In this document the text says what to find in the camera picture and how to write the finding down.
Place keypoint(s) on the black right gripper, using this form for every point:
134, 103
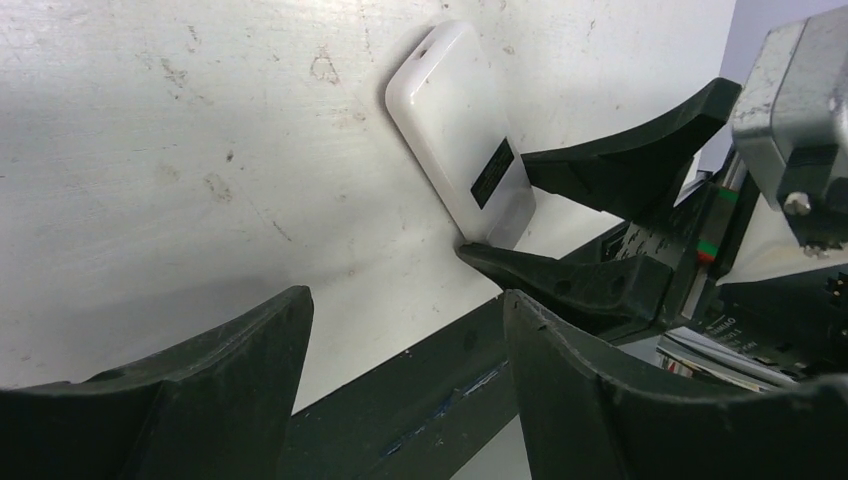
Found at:
721, 263

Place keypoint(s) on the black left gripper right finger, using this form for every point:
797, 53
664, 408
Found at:
591, 411

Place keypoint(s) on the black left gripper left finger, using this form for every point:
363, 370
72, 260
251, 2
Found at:
215, 406

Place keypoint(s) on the white red remote control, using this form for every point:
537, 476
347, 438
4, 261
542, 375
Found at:
445, 103

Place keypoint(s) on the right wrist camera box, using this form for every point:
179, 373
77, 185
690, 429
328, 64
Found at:
789, 127

